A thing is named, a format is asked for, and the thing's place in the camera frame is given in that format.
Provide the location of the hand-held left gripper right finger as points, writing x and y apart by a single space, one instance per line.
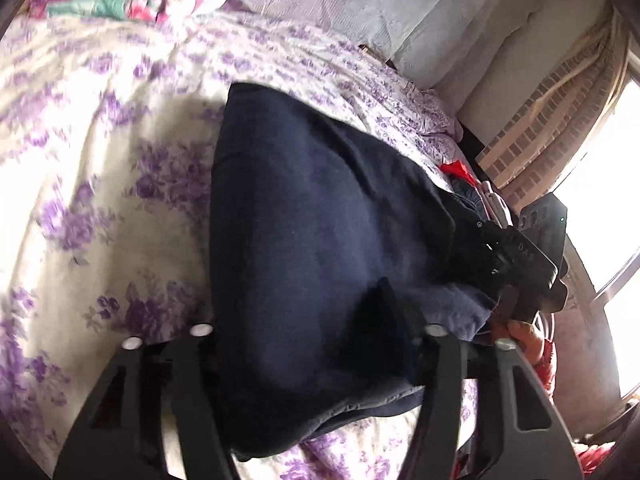
440 385

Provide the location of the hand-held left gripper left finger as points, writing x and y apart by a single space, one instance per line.
195 410

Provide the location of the navy blue pants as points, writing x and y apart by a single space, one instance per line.
310 220

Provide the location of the person's right forearm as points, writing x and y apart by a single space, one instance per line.
546 370

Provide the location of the person's right hand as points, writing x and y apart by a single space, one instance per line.
522 337

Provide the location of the bright window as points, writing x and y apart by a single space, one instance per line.
615 185

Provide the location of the red garment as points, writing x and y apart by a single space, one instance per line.
457 171

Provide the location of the beige curtain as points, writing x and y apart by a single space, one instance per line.
575 90

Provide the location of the purple floral bedsheet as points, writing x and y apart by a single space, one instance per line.
100 160

